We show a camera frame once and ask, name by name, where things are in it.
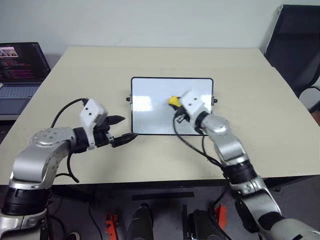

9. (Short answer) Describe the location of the grey open laptop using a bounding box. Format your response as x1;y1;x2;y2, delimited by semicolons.
0;41;52;121

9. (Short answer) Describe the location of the black-framed small whiteboard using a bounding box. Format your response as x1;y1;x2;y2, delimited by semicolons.
125;76;218;137

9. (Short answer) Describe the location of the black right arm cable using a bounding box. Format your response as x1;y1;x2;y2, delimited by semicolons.
172;113;232;209

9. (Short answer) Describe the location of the thin black floor cable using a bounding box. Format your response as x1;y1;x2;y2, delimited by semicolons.
87;203;104;240

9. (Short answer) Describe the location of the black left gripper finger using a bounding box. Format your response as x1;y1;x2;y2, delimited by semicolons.
107;115;126;127
111;133;139;148

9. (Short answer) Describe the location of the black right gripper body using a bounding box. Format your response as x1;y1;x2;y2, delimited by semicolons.
173;107;192;124

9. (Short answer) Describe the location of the black flat bar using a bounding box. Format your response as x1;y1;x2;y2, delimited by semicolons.
131;191;196;201

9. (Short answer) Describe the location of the dark rounded robot leg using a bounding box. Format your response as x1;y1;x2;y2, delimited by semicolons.
126;203;155;240
186;209;227;240

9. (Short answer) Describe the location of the yellow whiteboard eraser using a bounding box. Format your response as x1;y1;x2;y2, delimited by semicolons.
167;95;182;108

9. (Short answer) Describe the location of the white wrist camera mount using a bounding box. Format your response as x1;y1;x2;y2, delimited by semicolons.
179;90;210;119
79;98;109;151

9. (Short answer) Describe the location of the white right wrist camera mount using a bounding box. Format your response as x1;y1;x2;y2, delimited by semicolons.
179;90;210;119

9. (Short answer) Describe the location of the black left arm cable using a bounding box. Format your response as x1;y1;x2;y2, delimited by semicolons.
50;98;88;184

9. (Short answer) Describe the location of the black mesh office chair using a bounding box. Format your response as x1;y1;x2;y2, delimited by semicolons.
264;4;320;114

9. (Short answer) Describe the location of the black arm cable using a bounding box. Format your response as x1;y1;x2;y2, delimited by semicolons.
172;113;232;209
50;98;88;184

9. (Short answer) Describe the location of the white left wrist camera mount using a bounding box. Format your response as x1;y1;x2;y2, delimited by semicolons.
79;98;109;151

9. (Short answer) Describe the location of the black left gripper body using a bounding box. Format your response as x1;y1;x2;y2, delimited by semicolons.
92;115;114;149

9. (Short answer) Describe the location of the orange-red clamp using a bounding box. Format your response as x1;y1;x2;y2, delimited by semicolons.
104;213;119;240
216;204;229;232

